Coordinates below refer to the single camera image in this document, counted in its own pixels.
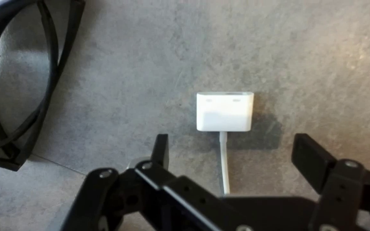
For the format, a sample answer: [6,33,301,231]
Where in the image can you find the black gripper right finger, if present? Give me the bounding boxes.
[292,133,364,193]

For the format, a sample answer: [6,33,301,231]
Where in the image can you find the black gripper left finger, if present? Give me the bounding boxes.
[135,133,170,170]

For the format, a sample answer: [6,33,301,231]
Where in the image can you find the white adapter cord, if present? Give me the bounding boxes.
[196,89,256,197]

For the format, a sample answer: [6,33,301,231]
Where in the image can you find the black sunglasses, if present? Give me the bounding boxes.
[0,0,86,170]

